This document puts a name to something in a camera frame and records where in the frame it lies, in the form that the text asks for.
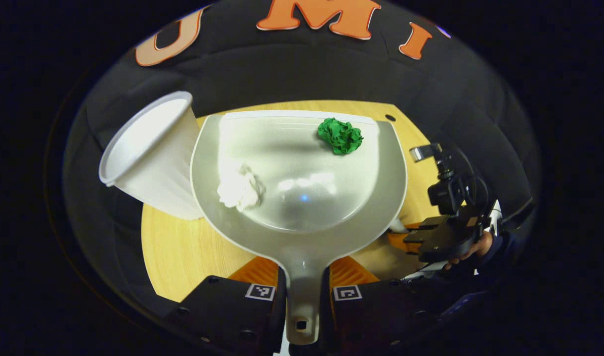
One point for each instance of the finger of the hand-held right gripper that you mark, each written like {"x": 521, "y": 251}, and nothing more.
{"x": 445, "y": 237}

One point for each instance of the white paper ball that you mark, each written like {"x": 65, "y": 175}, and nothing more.
{"x": 240, "y": 190}

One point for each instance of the small white broom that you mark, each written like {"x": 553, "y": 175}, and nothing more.
{"x": 398, "y": 226}

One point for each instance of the grey dustpan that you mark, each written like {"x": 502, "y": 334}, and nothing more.
{"x": 307, "y": 212}

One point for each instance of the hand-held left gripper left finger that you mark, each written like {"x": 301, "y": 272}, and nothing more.
{"x": 233, "y": 311}

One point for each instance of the wooden desktop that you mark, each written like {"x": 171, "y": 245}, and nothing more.
{"x": 183, "y": 252}

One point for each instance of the white garbage bin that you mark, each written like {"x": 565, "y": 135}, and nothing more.
{"x": 153, "y": 158}

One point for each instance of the green paper ball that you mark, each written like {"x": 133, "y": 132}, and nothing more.
{"x": 340, "y": 136}

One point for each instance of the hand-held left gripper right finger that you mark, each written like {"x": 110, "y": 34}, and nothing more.
{"x": 381, "y": 311}

